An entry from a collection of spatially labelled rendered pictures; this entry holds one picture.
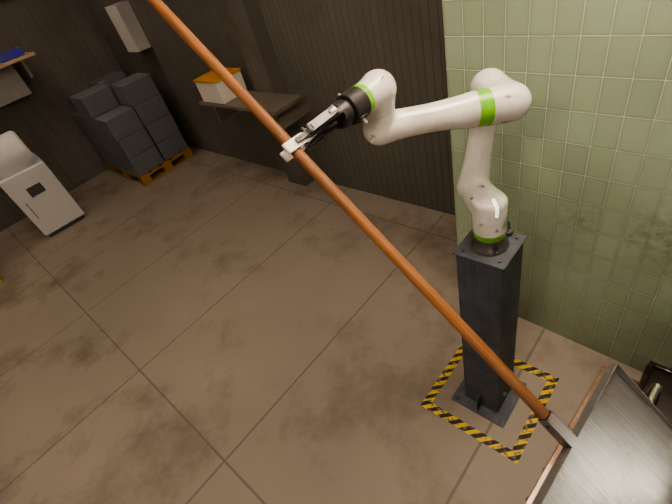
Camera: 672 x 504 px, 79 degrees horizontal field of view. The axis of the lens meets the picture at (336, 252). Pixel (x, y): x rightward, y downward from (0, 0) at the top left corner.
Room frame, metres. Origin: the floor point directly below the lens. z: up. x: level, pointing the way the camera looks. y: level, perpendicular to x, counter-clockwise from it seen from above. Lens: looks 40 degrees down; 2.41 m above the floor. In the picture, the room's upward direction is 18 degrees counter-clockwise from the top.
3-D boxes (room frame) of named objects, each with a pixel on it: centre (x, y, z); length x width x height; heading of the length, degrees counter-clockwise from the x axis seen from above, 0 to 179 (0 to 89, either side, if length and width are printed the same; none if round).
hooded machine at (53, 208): (5.36, 3.48, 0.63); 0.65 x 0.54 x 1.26; 33
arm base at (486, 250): (1.22, -0.66, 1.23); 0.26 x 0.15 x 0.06; 127
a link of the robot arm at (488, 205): (1.20, -0.62, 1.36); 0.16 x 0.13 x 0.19; 176
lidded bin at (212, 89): (4.57, 0.61, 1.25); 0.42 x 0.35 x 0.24; 37
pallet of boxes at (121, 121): (6.40, 2.36, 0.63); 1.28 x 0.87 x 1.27; 37
